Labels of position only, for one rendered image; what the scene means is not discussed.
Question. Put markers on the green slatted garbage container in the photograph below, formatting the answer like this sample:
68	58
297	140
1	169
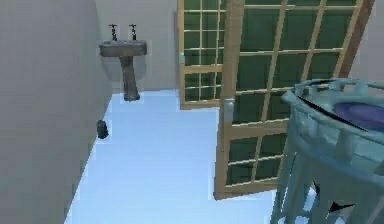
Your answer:
320	156

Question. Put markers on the wooden lattice glass door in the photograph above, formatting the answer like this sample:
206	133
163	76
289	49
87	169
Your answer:
200	68
266	100

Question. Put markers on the small black object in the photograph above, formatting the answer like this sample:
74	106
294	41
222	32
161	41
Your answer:
102	129

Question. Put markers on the black tap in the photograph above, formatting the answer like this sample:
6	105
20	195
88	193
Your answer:
133	32
113	32

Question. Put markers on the grey pedestal sink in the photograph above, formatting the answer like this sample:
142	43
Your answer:
128	63

